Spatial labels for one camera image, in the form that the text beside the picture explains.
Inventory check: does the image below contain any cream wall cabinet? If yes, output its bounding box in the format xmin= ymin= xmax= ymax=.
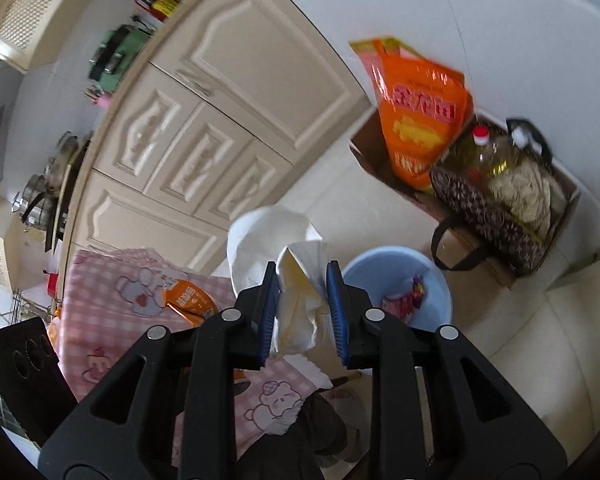
xmin=0 ymin=0 xmax=81 ymax=73

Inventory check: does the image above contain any blue plastic bin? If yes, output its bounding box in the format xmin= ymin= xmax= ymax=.
xmin=341 ymin=246 xmax=453 ymax=333

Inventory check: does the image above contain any brown cardboard box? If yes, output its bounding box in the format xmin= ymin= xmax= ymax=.
xmin=350 ymin=110 xmax=581 ymax=288

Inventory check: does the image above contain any pink checked tablecloth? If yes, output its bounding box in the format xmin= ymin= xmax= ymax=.
xmin=47 ymin=247 xmax=336 ymax=461

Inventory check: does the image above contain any orange snack wrapper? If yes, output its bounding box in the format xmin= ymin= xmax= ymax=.
xmin=162 ymin=277 xmax=221 ymax=326

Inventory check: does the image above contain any black gas stove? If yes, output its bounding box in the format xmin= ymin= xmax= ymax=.
xmin=42 ymin=135 xmax=94 ymax=254

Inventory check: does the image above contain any orange rice bag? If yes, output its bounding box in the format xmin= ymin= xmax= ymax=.
xmin=350 ymin=37 xmax=474 ymax=193

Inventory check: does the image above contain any dark sauce bottle yellow label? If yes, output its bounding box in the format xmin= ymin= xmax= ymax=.
xmin=132 ymin=0 xmax=182 ymax=22

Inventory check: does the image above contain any cream kitchen base cabinet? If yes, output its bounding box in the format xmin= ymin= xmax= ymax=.
xmin=62 ymin=0 xmax=372 ymax=277

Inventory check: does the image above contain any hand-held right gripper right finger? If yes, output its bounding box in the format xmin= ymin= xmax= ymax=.
xmin=326 ymin=261 xmax=567 ymax=480

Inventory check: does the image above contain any steel pot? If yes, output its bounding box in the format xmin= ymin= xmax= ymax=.
xmin=45 ymin=131 xmax=81 ymax=181
xmin=11 ymin=174 xmax=57 ymax=227

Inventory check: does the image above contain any brown patterned tote bag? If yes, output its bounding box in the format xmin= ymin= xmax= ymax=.
xmin=430 ymin=117 xmax=568 ymax=277

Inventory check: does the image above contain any metal dish rack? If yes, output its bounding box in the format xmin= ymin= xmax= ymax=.
xmin=0 ymin=287 xmax=52 ymax=322

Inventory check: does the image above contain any red snack wrapper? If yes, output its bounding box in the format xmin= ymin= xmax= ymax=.
xmin=382 ymin=275 xmax=427 ymax=323

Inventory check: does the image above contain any white tissue paper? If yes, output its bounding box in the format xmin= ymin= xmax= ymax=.
xmin=226 ymin=205 xmax=326 ymax=301

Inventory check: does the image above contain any dark cloth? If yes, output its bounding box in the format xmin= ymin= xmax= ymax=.
xmin=297 ymin=389 xmax=363 ymax=480

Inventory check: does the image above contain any pale dried noodles packet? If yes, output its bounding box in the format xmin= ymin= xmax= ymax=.
xmin=490 ymin=160 xmax=553 ymax=237

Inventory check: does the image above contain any cooking oil bottle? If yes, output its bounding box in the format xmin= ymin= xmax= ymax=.
xmin=452 ymin=125 xmax=527 ymax=211

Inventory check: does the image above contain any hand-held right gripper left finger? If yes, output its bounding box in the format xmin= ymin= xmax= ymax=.
xmin=39 ymin=261 xmax=281 ymax=480

